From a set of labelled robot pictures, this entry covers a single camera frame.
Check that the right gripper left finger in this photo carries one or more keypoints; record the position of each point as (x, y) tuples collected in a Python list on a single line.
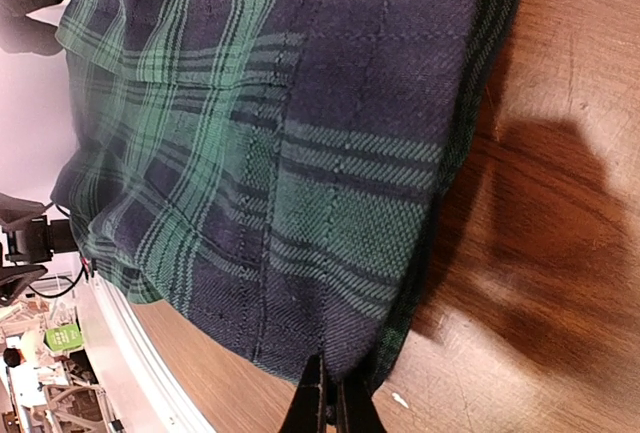
[(307, 411)]

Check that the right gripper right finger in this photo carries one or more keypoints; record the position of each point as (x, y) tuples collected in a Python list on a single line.
[(355, 409)]

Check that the dark green plaid shirt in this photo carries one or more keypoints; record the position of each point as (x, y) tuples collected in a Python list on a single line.
[(273, 169)]

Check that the green box in background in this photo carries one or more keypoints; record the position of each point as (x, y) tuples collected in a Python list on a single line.
[(64, 338)]

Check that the person in background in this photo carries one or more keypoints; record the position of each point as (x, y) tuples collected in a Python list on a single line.
[(24, 356)]

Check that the front aluminium rail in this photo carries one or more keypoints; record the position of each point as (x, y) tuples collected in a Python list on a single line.
[(145, 394)]

